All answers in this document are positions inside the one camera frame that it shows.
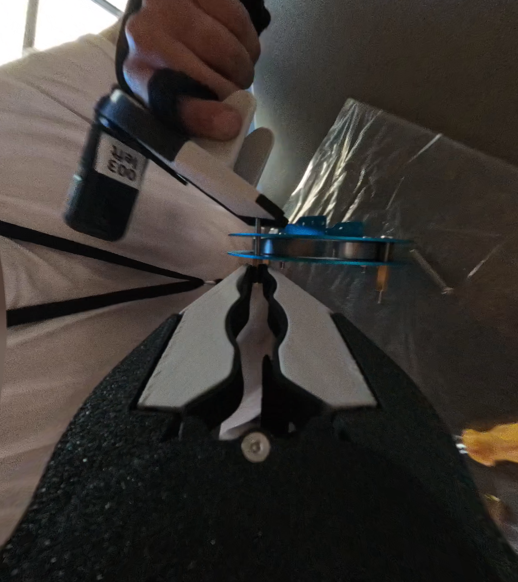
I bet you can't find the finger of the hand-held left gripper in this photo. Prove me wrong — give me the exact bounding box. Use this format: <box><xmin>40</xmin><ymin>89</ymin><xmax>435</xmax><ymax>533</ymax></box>
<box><xmin>175</xmin><ymin>136</ymin><xmax>288</xmax><ymax>224</ymax></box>

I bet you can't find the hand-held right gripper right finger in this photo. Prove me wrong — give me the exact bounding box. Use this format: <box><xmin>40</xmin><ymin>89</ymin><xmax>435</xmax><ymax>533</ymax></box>
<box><xmin>259</xmin><ymin>264</ymin><xmax>378</xmax><ymax>435</ymax></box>

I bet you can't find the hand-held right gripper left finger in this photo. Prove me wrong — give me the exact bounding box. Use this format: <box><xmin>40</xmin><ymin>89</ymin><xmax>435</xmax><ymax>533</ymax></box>
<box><xmin>137</xmin><ymin>266</ymin><xmax>248</xmax><ymax>437</ymax></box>

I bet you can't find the blue metal turntable disc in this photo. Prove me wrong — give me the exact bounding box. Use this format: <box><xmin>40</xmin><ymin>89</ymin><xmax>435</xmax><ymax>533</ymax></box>
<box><xmin>227</xmin><ymin>217</ymin><xmax>414</xmax><ymax>266</ymax></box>

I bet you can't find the person's left hand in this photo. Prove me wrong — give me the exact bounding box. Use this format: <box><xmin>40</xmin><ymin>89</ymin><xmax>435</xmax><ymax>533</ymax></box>
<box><xmin>123</xmin><ymin>0</ymin><xmax>263</xmax><ymax>141</ymax></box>

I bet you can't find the small metal rod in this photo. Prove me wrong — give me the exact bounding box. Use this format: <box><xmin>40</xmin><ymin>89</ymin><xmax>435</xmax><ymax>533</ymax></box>
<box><xmin>411</xmin><ymin>249</ymin><xmax>453</xmax><ymax>295</ymax></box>

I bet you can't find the large clear plastic bag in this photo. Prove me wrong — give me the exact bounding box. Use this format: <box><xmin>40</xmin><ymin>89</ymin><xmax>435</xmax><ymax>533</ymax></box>
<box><xmin>282</xmin><ymin>98</ymin><xmax>518</xmax><ymax>582</ymax></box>

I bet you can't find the black lanyard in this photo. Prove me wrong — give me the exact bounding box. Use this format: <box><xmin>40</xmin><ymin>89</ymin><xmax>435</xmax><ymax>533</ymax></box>
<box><xmin>0</xmin><ymin>218</ymin><xmax>222</xmax><ymax>328</ymax></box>

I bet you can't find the yellow handled screwdriver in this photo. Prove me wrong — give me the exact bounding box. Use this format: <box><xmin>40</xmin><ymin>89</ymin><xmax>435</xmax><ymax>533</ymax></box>
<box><xmin>457</xmin><ymin>418</ymin><xmax>518</xmax><ymax>467</ymax></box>

